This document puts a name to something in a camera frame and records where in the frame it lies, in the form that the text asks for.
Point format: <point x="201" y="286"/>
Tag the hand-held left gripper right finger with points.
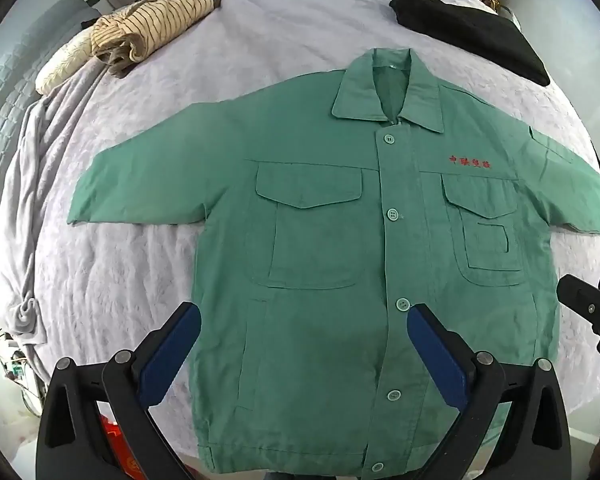
<point x="432" y="360"/>

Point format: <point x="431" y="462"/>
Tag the grey quilted mattress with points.
<point x="10" y="85"/>

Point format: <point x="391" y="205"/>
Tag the beige striped garment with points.
<point x="155" y="25"/>

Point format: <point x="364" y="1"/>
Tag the cream knitted pillow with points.
<point x="62" y="67"/>

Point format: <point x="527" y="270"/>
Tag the black folded garment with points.
<point x="480" y="30"/>

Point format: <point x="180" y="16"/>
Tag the green work jacket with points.
<point x="330" y="260"/>

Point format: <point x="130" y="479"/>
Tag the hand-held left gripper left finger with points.
<point x="172" y="355"/>

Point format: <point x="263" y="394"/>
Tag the red packet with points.
<point x="117" y="447"/>

